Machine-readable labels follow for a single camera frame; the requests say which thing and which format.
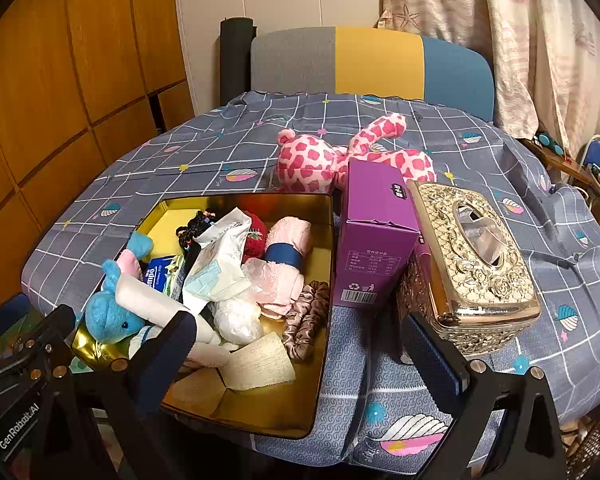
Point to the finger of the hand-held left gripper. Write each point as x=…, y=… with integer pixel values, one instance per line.
x=55, y=327

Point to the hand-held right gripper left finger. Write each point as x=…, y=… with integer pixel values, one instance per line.
x=177, y=342

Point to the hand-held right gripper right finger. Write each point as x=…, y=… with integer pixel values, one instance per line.
x=432, y=360

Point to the white bandage roll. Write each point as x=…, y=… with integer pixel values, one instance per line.
x=147, y=302

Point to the clear plastic bag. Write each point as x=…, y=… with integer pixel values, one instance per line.
x=237, y=320

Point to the blue tissue pack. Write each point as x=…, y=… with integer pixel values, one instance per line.
x=162, y=275

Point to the beige bandage roll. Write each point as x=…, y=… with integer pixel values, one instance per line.
x=260, y=362

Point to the white tissue packet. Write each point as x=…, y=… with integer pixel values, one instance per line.
x=220, y=265

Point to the gold metal tin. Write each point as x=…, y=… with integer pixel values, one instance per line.
x=275, y=405

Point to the brown satin scrunchie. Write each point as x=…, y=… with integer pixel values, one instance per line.
x=307, y=320

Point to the pink towel with blue band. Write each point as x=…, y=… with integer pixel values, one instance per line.
x=287, y=245

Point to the grey checked tablecloth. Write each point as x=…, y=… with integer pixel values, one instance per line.
x=430, y=420

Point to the golden ornate tissue box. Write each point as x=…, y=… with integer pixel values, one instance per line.
x=480, y=265

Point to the red knitted strawberry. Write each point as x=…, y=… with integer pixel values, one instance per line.
x=254, y=232

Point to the purple cardboard box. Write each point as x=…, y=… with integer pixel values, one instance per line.
x=375, y=225

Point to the wicker basket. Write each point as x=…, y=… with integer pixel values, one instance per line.
x=597, y=445

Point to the wooden wardrobe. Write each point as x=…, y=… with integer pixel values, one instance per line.
x=55, y=110

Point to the pink spotted plush toy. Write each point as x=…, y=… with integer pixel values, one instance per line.
x=320, y=157

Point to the wooden side desk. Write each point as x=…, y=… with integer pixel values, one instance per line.
x=595, y=180

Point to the blue metal chair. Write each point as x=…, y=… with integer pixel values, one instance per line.
x=594, y=152

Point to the black rolled mat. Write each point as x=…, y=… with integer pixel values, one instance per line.
x=236, y=55

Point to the grey yellow blue chair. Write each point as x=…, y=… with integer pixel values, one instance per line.
x=370, y=60

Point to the printed cream curtain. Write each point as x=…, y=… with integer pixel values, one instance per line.
x=505, y=25

